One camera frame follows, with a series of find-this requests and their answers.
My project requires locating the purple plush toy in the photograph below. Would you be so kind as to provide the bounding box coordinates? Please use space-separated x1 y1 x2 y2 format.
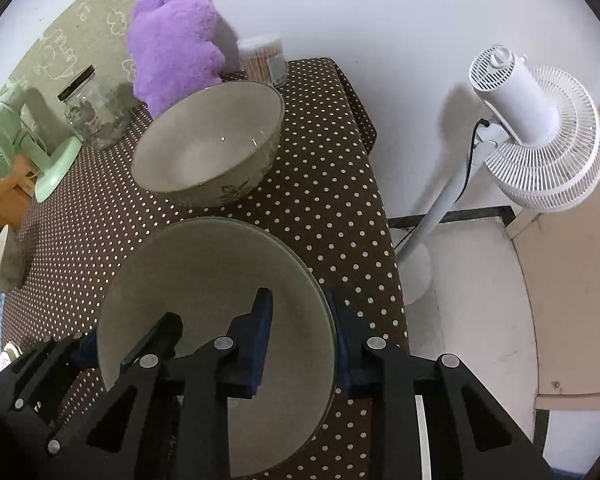
126 0 241 117

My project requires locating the scalloped yellow-flower plate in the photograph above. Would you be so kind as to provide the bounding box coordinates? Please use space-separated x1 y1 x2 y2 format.
0 342 23 368

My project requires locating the glass jar with brown lid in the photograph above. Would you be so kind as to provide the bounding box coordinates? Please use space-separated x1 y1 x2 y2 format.
56 65 131 152

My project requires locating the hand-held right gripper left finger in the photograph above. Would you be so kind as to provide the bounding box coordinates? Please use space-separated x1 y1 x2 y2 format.
45 287 274 480

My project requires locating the beige door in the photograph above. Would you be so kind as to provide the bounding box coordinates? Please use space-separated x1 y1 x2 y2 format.
502 45 600 473

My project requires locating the black floor threshold strip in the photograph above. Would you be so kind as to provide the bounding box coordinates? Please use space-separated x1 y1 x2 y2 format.
387 206 517 228

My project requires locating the grey-green ceramic bowl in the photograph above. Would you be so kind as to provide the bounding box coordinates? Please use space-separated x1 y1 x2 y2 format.
0 224 28 293
96 216 338 478
131 80 286 208

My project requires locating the white standing fan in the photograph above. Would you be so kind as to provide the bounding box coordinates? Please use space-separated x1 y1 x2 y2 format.
395 45 600 306

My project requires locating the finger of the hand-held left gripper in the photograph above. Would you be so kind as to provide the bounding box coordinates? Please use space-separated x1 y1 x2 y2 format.
9 329 101 413
119 311 184 370

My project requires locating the green desk fan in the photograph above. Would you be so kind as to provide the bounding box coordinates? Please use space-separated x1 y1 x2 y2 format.
0 82 83 203

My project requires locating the cotton swab container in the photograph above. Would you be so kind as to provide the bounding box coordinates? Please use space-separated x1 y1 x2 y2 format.
237 34 289 86

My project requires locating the black fan cable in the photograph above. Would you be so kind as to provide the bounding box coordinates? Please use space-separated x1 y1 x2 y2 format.
392 117 491 256

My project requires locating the green patterned wall sheet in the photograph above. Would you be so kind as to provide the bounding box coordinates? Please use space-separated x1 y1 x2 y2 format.
10 0 191 111

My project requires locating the wooden chair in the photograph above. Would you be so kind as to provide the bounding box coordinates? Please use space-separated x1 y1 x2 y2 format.
0 155 36 231

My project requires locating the brown polka dot tablecloth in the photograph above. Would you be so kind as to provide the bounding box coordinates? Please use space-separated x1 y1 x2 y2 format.
0 57 411 480

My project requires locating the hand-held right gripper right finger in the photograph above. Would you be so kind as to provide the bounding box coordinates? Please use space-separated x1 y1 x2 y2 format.
324 289 557 480

